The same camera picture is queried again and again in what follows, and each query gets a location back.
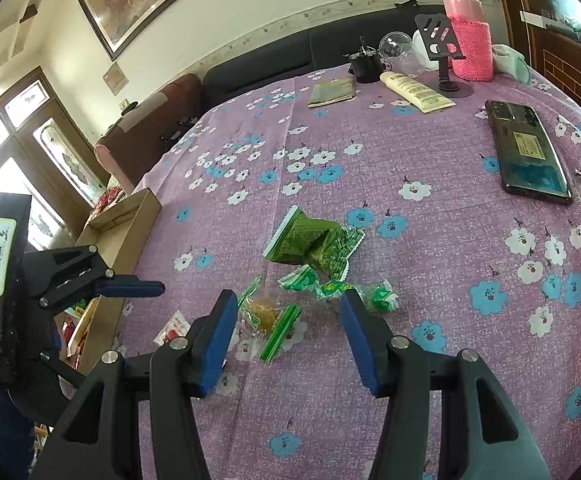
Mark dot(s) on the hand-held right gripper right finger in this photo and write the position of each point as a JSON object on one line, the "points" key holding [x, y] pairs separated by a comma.
{"points": [[358, 345]]}

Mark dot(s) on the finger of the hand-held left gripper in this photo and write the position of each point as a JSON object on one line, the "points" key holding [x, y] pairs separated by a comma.
{"points": [[130, 288]]}

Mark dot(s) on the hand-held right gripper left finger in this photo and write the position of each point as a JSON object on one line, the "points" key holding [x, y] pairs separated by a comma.
{"points": [[218, 340]]}

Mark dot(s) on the long white red snack packet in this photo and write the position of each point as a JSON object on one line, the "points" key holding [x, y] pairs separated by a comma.
{"points": [[173, 330]]}

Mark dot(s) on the shallow cardboard box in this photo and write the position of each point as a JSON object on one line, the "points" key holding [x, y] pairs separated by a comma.
{"points": [[120, 240]]}

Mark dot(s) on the green candy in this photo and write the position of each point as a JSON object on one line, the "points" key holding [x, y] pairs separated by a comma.
{"points": [[358, 293], [298, 278]]}

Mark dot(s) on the clear green-edged candy packet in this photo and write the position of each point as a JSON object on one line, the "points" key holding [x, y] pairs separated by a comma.
{"points": [[265, 315]]}

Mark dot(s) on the green triangular snack packet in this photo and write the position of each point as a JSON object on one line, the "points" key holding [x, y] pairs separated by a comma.
{"points": [[290, 237], [333, 255]]}

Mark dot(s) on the patterned brown blanket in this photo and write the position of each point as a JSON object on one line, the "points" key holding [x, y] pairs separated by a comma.
{"points": [[108, 201]]}

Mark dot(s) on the person's blue clothing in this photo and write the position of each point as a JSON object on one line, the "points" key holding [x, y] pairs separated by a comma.
{"points": [[0, 435]]}

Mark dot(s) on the purple floral tablecloth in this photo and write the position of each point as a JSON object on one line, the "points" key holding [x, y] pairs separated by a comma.
{"points": [[420, 260]]}

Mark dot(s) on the maroon armchair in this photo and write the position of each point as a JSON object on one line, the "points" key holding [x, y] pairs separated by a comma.
{"points": [[140, 130]]}

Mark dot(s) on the wooden glass door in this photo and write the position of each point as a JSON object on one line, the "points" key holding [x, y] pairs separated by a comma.
{"points": [[45, 150]]}

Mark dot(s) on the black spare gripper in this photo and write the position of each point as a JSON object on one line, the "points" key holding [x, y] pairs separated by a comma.
{"points": [[176, 129]]}

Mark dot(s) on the olive notebook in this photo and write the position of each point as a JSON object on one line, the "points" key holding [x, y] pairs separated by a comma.
{"points": [[333, 92]]}

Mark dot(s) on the black smartphone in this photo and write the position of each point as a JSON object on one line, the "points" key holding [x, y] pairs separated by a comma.
{"points": [[528, 155]]}

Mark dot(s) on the cream lotion tube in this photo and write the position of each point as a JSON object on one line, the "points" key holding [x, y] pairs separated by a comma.
{"points": [[415, 92]]}

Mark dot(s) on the black sofa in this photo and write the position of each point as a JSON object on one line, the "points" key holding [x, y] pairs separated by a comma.
{"points": [[260, 60]]}

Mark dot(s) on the clear glass bowl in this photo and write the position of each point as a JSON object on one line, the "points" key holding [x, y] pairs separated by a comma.
{"points": [[400, 55]]}

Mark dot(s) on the pink bottle with knitted sleeve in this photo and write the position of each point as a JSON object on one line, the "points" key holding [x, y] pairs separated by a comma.
{"points": [[470, 45]]}

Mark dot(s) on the mint white container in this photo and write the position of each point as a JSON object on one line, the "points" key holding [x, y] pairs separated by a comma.
{"points": [[510, 62]]}

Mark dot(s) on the black phone stand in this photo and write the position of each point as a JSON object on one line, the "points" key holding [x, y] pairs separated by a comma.
{"points": [[443, 30]]}

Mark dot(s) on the small wall plaque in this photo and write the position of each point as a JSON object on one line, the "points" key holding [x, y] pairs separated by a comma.
{"points": [[115, 78]]}

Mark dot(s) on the framed wall painting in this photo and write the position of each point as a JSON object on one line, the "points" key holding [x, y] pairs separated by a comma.
{"points": [[140, 0]]}

